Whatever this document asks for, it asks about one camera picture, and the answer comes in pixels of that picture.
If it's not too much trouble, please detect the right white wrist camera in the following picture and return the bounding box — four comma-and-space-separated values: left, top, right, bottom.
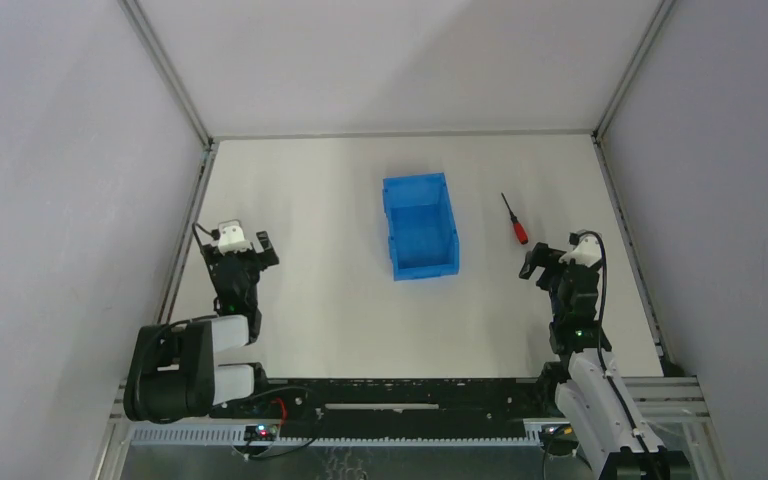
560, 230, 605, 267

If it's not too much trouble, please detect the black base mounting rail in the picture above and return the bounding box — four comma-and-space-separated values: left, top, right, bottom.
209, 378, 565, 441

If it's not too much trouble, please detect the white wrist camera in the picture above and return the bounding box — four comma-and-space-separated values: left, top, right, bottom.
560, 230, 605, 267
217, 219, 252, 254

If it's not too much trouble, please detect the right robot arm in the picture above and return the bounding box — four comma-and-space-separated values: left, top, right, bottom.
519, 232, 693, 479

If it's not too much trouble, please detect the red handled screwdriver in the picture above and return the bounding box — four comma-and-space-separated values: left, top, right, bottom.
501, 193, 529, 245

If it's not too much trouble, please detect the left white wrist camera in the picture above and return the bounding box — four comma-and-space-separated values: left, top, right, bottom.
217, 219, 252, 254

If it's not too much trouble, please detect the blue plastic bin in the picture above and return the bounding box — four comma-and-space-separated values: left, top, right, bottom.
382, 172, 460, 281

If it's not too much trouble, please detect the aluminium frame front beam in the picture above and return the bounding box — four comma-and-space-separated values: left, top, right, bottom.
108, 377, 713, 448

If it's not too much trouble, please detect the small electronics board with leds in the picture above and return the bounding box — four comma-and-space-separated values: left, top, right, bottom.
243, 424, 280, 444

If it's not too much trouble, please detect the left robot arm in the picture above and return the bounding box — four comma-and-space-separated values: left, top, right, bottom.
123, 224, 279, 424

